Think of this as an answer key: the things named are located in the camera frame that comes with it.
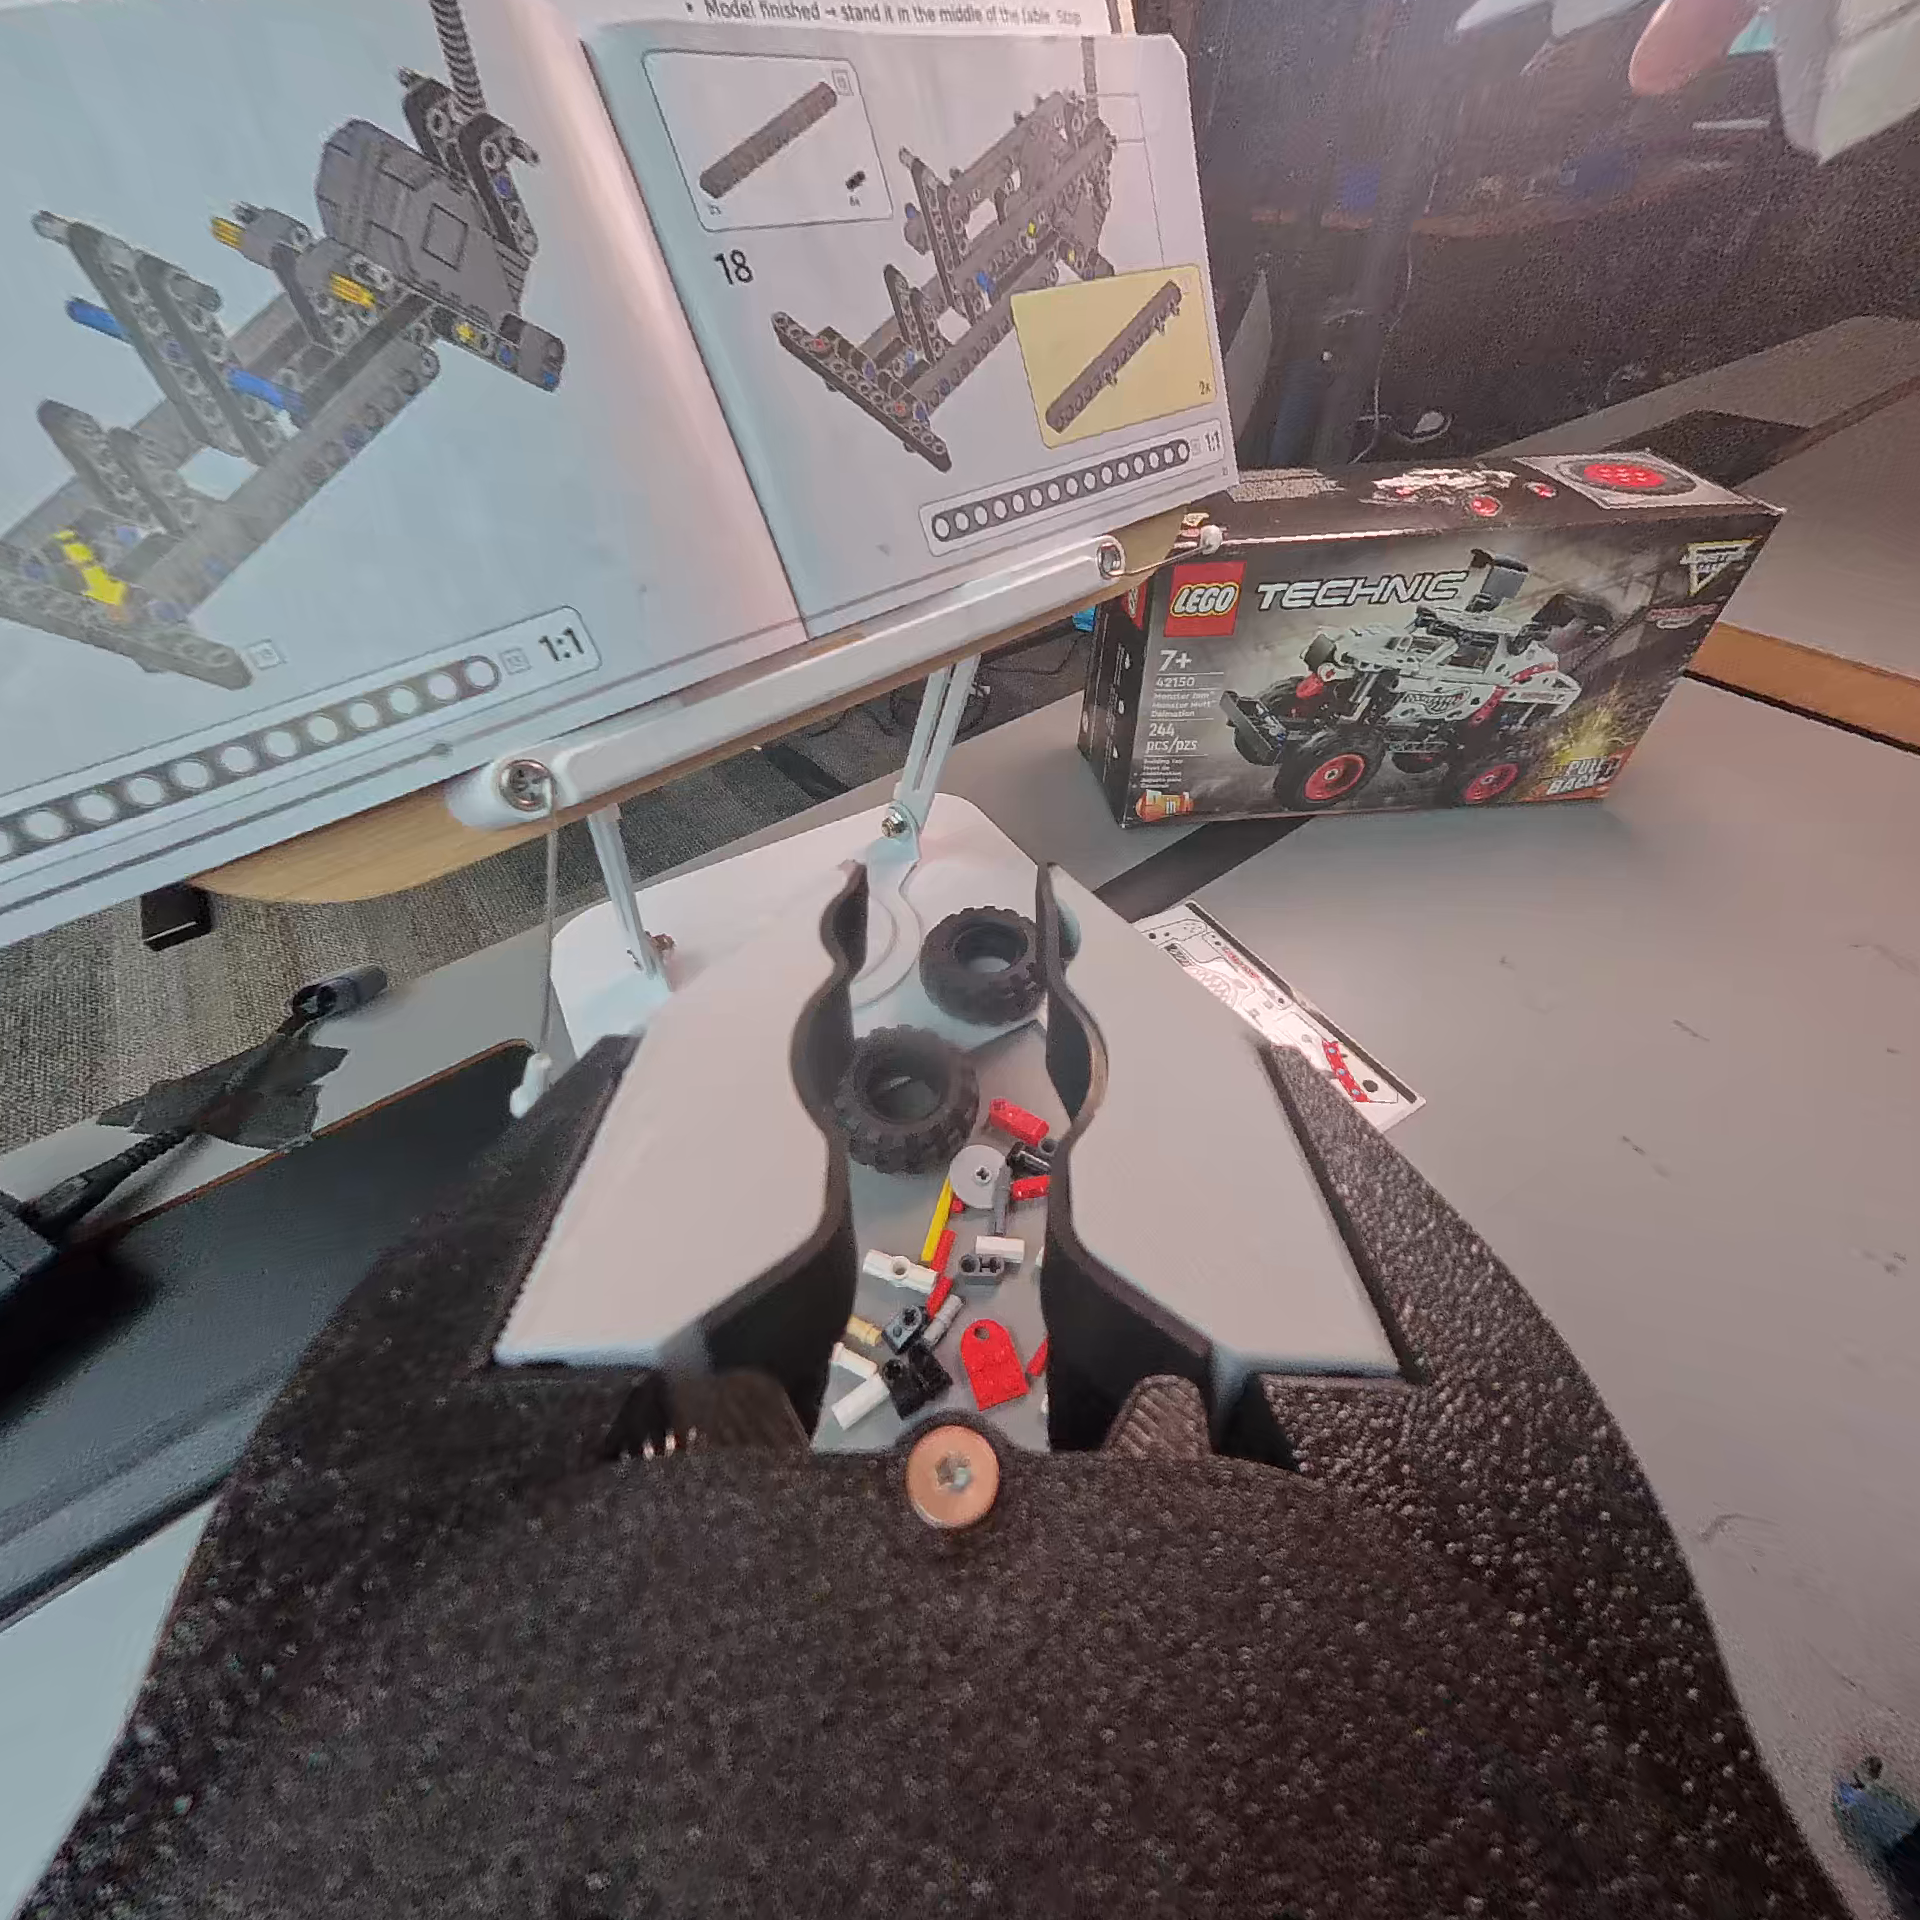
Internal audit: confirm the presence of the building instruction booklet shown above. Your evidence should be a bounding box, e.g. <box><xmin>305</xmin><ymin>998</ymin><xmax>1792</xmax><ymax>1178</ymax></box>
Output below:
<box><xmin>0</xmin><ymin>0</ymin><xmax>1238</xmax><ymax>949</ymax></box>

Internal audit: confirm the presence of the pile of red white bricks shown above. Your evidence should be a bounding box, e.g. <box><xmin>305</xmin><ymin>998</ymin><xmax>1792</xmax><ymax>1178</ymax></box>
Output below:
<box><xmin>826</xmin><ymin>1099</ymin><xmax>1069</xmax><ymax>1432</ymax></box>

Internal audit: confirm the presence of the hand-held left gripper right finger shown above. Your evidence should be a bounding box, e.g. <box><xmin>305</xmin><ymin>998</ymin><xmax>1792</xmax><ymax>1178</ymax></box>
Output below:
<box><xmin>1032</xmin><ymin>865</ymin><xmax>1410</xmax><ymax>1395</ymax></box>

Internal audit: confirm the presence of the black toy tyre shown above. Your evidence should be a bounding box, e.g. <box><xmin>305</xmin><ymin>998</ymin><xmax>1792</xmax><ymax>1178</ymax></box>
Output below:
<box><xmin>917</xmin><ymin>902</ymin><xmax>1051</xmax><ymax>1025</ymax></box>
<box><xmin>842</xmin><ymin>1029</ymin><xmax>986</xmax><ymax>1176</ymax></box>

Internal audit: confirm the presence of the grey desk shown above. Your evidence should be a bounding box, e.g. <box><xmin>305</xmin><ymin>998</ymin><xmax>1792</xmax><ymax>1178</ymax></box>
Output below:
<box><xmin>0</xmin><ymin>317</ymin><xmax>1920</xmax><ymax>1920</ymax></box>

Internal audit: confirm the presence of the white and wooden book stand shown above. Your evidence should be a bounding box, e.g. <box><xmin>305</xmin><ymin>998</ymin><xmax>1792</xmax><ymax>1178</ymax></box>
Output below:
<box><xmin>195</xmin><ymin>535</ymin><xmax>1202</xmax><ymax>1128</ymax></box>

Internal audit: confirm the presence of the toy truck cardboard box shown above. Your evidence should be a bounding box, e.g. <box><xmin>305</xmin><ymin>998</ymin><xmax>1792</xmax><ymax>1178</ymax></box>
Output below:
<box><xmin>1075</xmin><ymin>450</ymin><xmax>1781</xmax><ymax>829</ymax></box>

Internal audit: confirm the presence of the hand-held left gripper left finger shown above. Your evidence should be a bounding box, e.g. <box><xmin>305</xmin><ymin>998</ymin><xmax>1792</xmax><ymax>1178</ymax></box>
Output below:
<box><xmin>490</xmin><ymin>851</ymin><xmax>879</xmax><ymax>1395</ymax></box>

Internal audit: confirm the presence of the white sticker sheet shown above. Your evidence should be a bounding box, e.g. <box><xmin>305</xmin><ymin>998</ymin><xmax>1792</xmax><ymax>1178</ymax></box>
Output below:
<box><xmin>1137</xmin><ymin>902</ymin><xmax>1421</xmax><ymax>1129</ymax></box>

